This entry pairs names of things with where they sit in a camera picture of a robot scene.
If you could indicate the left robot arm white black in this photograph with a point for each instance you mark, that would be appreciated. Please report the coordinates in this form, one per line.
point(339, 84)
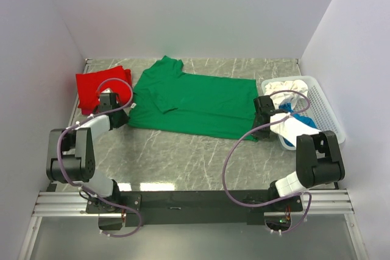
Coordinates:
point(75, 148)

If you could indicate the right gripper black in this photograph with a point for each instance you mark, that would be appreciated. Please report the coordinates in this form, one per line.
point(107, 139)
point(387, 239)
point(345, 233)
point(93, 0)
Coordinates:
point(261, 135)

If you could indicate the green t shirt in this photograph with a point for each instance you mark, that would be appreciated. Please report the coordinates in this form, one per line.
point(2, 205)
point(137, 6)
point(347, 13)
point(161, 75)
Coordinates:
point(171, 100)

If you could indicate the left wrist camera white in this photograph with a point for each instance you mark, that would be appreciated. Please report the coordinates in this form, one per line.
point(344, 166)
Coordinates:
point(108, 90)

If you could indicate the folded magenta t shirt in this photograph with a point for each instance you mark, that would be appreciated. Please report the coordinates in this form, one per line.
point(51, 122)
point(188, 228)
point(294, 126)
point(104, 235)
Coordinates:
point(85, 111)

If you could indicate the white plastic basket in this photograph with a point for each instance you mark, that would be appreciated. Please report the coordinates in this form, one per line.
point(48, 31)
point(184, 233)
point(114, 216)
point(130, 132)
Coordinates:
point(320, 110)

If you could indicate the white crumpled t shirt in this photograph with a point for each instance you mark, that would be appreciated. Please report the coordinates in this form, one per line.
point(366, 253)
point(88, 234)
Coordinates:
point(281, 95)

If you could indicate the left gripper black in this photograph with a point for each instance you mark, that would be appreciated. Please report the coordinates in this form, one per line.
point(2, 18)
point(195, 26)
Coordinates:
point(124, 119)

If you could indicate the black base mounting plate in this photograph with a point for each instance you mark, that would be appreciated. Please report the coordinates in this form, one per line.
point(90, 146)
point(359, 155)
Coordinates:
point(193, 207)

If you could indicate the blue crumpled t shirt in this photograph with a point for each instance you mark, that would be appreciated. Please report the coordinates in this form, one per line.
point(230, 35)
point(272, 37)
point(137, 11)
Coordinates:
point(306, 120)

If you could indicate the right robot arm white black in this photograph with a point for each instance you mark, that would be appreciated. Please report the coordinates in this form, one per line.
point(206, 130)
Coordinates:
point(318, 156)

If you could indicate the aluminium frame rail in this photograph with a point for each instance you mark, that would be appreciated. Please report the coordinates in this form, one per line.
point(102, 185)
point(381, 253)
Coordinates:
point(68, 204)

